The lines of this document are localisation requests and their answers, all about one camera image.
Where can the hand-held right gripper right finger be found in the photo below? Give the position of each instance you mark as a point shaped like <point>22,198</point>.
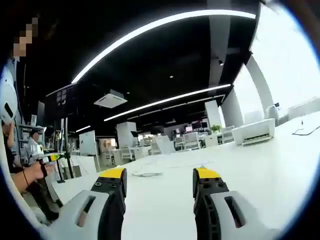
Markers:
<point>247,220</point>

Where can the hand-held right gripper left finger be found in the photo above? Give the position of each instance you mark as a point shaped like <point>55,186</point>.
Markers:
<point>75,217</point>

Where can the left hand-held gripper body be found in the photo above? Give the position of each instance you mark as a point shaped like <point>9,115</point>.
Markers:
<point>44,168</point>

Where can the white power adapter plug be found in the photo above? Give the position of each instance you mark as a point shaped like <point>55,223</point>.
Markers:
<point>147,174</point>

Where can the short ceiling light strip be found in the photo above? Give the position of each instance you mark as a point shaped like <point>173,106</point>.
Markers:
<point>83,128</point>

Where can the straight ceiling light strip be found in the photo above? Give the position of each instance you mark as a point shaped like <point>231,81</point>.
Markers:
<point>170,100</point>

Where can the person's left hand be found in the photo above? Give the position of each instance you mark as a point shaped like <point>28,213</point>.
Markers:
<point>36,171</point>

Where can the black stand pole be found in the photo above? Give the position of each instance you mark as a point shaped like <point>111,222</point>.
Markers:
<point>67,150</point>

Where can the white low partition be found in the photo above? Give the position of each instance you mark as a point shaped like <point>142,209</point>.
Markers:
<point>86,165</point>

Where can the whiteboard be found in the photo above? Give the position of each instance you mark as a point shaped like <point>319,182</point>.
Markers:
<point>87,143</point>

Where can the grey metal shelf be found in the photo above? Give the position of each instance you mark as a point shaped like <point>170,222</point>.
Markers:
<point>25,135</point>

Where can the white chest device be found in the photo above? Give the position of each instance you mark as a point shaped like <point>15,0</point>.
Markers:
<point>7,100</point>

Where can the ceiling air conditioner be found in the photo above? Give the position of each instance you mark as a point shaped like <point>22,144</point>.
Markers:
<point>110,99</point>

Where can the white table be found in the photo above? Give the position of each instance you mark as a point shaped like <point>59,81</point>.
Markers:
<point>162,200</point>

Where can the white printer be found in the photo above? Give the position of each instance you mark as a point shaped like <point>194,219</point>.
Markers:
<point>252,132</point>

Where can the potted green plant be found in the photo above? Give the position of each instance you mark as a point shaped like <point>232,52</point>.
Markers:
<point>216,128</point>

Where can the row of office chairs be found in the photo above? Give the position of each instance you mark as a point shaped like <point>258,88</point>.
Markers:
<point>191,140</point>

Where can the person's upper body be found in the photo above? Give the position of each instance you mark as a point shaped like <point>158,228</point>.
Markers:
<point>11,66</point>

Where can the narrow bright window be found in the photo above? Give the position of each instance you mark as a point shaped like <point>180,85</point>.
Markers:
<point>250,100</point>

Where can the long curved ceiling light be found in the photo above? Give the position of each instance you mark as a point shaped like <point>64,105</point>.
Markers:
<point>150,27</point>

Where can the wide bright window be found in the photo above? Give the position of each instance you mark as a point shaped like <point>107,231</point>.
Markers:
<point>287,55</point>

